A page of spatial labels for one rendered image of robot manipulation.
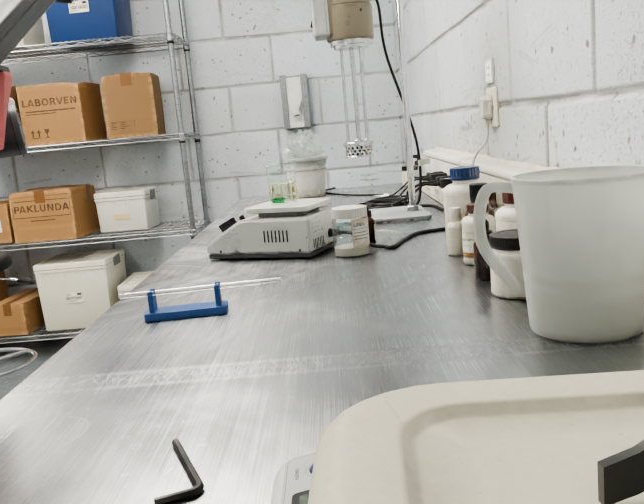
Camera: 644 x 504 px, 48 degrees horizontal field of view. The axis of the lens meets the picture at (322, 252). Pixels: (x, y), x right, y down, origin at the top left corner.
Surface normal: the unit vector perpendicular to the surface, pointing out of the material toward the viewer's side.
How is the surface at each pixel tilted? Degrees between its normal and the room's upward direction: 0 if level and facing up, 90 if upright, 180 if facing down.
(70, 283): 93
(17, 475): 0
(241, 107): 90
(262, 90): 89
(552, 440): 0
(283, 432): 0
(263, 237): 90
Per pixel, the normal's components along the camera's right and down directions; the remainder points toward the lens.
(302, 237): -0.36, 0.19
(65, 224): -0.05, 0.11
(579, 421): -0.08, -0.98
